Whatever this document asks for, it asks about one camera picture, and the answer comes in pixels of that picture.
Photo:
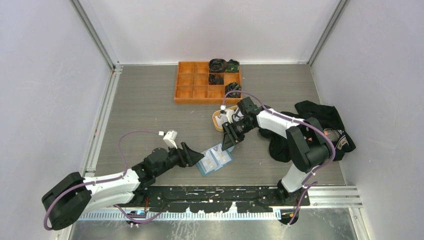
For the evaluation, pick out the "white patterned card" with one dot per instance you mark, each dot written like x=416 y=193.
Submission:
x=222 y=157

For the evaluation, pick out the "aluminium frame rail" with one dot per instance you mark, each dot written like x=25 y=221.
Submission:
x=320 y=197

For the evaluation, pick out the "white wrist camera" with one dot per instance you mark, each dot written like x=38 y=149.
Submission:
x=226 y=113
x=169 y=138

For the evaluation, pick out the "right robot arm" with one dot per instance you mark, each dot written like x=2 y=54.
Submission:
x=308 y=146

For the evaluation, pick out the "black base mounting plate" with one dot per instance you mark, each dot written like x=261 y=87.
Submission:
x=215 y=199

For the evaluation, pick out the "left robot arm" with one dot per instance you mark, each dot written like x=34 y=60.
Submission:
x=76 y=195

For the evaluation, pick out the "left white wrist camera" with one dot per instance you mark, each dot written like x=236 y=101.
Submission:
x=169 y=138

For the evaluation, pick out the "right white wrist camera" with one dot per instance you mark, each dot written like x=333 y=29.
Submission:
x=226 y=113

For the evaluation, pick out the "black garment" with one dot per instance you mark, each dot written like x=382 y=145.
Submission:
x=330 y=121

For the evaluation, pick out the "orange compartment organizer tray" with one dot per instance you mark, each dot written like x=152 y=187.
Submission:
x=192 y=84

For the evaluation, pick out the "oval wooden tray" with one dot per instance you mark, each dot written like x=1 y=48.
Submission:
x=217 y=121

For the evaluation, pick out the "dark rolled sock middle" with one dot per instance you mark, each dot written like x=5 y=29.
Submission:
x=215 y=79

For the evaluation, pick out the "dark rolled sock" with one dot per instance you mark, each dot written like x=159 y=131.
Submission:
x=215 y=79
x=217 y=65

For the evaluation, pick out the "blue leather card holder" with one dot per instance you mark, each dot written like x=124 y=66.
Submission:
x=219 y=167

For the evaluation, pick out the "dark rolled sock top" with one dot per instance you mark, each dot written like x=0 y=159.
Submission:
x=217 y=65

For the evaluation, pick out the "green rolled sock top right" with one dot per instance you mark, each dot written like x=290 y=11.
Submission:
x=233 y=66

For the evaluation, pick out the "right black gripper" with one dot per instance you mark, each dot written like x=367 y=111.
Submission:
x=231 y=137

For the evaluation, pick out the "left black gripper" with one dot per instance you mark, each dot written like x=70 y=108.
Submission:
x=193 y=156

